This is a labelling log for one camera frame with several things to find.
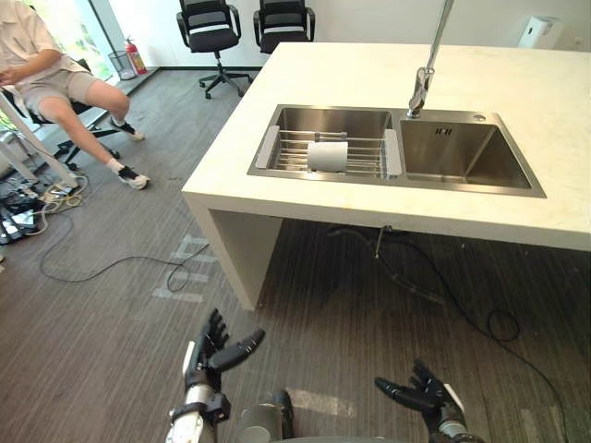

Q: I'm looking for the person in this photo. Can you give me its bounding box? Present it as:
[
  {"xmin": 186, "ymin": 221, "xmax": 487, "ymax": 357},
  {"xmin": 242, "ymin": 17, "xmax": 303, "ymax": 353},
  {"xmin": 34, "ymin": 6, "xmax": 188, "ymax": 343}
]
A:
[{"xmin": 0, "ymin": 0, "xmax": 151, "ymax": 191}]

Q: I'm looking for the red fire extinguisher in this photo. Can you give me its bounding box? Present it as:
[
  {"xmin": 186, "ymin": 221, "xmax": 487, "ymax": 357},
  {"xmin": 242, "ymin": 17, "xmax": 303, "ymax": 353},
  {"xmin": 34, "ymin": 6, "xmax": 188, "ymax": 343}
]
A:
[{"xmin": 124, "ymin": 35, "xmax": 148, "ymax": 78}]

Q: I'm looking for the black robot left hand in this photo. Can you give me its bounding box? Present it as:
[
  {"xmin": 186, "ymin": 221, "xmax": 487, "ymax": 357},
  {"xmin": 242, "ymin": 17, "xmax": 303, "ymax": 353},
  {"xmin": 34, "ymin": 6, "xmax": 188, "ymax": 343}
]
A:
[{"xmin": 182, "ymin": 307, "xmax": 267, "ymax": 393}]

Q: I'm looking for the wire sink drying rack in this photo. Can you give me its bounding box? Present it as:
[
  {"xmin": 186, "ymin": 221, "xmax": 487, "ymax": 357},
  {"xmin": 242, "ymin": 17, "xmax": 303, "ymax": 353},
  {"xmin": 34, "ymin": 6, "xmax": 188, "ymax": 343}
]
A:
[{"xmin": 251, "ymin": 127, "xmax": 402, "ymax": 179}]

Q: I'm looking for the stainless steel double sink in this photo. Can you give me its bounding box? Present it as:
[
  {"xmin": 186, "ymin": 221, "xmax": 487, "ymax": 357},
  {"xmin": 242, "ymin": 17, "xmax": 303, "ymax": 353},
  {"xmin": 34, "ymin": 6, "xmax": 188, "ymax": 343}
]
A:
[{"xmin": 246, "ymin": 103, "xmax": 548, "ymax": 199}]

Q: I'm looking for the chrome sink faucet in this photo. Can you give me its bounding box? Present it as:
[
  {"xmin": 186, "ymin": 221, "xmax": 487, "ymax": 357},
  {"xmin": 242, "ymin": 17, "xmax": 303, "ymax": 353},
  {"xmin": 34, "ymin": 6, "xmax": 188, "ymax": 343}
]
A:
[{"xmin": 405, "ymin": 0, "xmax": 456, "ymax": 119}]

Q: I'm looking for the silver robot torso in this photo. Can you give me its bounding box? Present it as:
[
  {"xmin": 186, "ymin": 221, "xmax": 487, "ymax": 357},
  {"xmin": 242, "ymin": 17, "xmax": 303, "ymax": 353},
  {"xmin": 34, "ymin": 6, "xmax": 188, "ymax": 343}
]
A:
[{"xmin": 237, "ymin": 389, "xmax": 398, "ymax": 443}]

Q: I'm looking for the black electronics pile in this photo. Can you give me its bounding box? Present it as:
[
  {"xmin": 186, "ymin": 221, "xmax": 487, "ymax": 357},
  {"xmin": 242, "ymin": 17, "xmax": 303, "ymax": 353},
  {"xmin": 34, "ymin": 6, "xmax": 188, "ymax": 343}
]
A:
[{"xmin": 0, "ymin": 179, "xmax": 47, "ymax": 245}]

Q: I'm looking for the white ceramic mug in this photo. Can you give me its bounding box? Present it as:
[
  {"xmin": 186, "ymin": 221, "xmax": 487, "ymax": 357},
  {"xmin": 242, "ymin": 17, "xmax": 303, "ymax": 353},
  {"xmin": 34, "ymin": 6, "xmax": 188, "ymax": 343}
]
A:
[{"xmin": 307, "ymin": 140, "xmax": 349, "ymax": 174}]

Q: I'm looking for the black cable under island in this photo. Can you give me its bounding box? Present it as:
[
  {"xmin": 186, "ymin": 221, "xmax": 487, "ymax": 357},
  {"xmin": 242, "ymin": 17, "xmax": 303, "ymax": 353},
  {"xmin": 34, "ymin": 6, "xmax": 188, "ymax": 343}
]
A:
[{"xmin": 325, "ymin": 225, "xmax": 569, "ymax": 443}]

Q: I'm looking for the black wire waste bin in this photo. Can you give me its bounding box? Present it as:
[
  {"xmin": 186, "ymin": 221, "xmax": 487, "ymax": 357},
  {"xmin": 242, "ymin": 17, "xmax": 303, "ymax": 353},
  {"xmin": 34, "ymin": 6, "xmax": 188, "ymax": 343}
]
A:
[{"xmin": 107, "ymin": 49, "xmax": 136, "ymax": 82}]

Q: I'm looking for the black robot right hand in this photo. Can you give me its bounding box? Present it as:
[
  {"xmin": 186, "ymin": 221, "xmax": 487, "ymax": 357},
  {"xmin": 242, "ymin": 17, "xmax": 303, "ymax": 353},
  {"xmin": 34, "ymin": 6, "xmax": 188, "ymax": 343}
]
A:
[{"xmin": 373, "ymin": 358, "xmax": 465, "ymax": 435}]

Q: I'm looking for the black swivel chair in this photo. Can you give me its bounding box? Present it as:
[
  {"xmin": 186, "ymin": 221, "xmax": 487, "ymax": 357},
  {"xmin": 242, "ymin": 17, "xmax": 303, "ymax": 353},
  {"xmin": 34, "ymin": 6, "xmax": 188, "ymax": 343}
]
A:
[{"xmin": 27, "ymin": 57, "xmax": 121, "ymax": 172}]

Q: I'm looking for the white wall dispenser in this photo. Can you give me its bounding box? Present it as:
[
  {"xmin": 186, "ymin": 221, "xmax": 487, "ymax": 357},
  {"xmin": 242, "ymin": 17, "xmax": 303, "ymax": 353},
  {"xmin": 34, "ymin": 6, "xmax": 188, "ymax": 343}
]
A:
[{"xmin": 516, "ymin": 15, "xmax": 562, "ymax": 50}]

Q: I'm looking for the black floor cable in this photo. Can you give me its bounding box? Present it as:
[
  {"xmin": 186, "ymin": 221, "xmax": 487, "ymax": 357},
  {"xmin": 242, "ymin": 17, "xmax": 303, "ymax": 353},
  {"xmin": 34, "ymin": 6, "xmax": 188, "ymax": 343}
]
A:
[{"xmin": 39, "ymin": 214, "xmax": 211, "ymax": 293}]

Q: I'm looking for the white power strip with cables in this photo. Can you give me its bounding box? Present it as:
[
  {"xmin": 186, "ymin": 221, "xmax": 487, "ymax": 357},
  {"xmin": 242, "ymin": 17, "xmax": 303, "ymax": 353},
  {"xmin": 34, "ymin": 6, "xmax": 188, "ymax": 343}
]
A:
[{"xmin": 27, "ymin": 174, "xmax": 89, "ymax": 236}]

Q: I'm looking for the black mesh office chair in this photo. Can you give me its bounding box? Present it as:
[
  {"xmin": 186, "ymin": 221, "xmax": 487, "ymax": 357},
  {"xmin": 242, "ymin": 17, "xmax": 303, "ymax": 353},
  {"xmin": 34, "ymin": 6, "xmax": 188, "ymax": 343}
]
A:
[
  {"xmin": 252, "ymin": 0, "xmax": 317, "ymax": 55},
  {"xmin": 175, "ymin": 0, "xmax": 253, "ymax": 99}
]

